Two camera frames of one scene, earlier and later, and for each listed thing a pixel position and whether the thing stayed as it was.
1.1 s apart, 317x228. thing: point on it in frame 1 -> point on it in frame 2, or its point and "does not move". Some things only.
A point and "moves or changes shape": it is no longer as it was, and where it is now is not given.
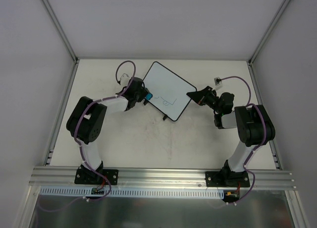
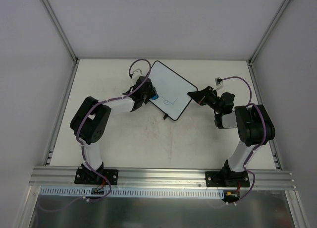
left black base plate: x=93 y=177 does not move
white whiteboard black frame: x=169 y=90 does not move
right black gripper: x=204 y=96 does not move
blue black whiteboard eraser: x=148 y=96 moves or changes shape
